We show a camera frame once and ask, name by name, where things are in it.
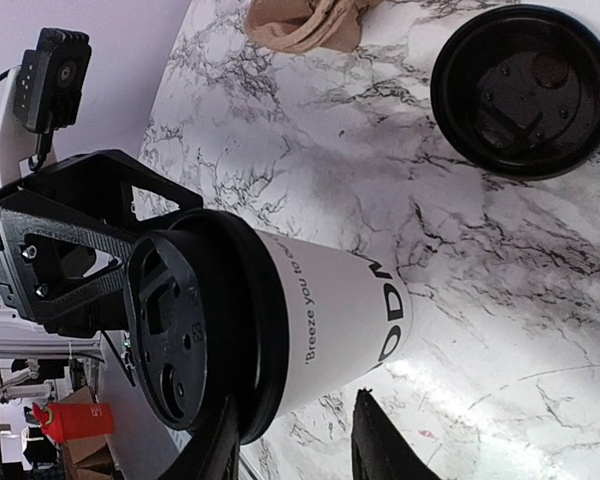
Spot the brown pulp cup carrier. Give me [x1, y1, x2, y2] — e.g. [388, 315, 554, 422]
[244, 1, 364, 54]

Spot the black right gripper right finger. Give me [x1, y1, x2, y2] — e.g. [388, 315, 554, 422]
[351, 389, 440, 480]

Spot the white paper coffee cup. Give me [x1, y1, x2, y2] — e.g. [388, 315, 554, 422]
[258, 232, 413, 415]

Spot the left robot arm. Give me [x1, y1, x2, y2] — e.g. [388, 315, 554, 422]
[0, 68, 203, 338]

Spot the red bottle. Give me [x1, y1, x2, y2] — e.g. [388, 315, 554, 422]
[32, 403, 115, 443]

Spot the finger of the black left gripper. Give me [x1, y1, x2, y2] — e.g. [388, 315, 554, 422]
[0, 197, 134, 320]
[49, 149, 203, 233]

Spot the black plastic cup lid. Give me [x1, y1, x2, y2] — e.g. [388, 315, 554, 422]
[124, 209, 290, 444]
[430, 4, 600, 180]

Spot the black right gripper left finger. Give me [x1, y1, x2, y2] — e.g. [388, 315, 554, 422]
[158, 395, 240, 480]

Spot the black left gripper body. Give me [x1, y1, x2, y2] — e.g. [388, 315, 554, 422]
[0, 177, 99, 338]

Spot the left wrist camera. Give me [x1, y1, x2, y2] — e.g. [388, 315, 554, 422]
[13, 28, 92, 134]

